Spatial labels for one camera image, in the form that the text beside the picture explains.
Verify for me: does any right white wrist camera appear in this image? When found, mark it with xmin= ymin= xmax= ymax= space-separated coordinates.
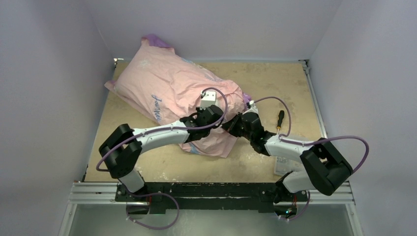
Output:
xmin=244 ymin=100 xmax=259 ymax=114

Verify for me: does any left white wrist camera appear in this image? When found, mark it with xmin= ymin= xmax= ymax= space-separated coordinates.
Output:
xmin=199 ymin=90 xmax=217 ymax=109

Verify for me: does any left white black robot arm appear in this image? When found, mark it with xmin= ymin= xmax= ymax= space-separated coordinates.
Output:
xmin=99 ymin=105 xmax=224 ymax=201

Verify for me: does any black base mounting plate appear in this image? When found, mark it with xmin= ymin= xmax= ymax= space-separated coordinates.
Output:
xmin=115 ymin=182 xmax=307 ymax=214

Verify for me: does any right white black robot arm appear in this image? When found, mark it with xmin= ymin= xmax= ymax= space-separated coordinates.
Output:
xmin=221 ymin=112 xmax=353 ymax=200

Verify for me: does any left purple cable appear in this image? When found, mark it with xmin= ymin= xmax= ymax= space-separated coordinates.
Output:
xmin=95 ymin=87 xmax=229 ymax=172

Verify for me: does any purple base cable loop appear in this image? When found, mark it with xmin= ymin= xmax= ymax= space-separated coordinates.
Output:
xmin=125 ymin=190 xmax=181 ymax=230

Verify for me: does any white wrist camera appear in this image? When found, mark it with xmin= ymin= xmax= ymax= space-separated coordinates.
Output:
xmin=244 ymin=100 xmax=259 ymax=114
xmin=199 ymin=90 xmax=217 ymax=109

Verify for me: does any clear plastic parts box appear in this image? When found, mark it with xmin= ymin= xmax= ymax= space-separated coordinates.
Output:
xmin=273 ymin=133 xmax=303 ymax=177

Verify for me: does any yellow black screwdriver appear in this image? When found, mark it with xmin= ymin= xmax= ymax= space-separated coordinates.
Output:
xmin=276 ymin=110 xmax=285 ymax=134

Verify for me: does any aluminium frame rail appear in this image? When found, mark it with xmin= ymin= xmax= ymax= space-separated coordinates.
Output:
xmin=59 ymin=182 xmax=364 ymax=236

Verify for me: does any pink purple printed pillowcase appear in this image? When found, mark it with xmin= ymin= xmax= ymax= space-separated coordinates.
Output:
xmin=104 ymin=33 xmax=253 ymax=159

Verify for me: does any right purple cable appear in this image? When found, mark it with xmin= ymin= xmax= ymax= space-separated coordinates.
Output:
xmin=251 ymin=96 xmax=370 ymax=175

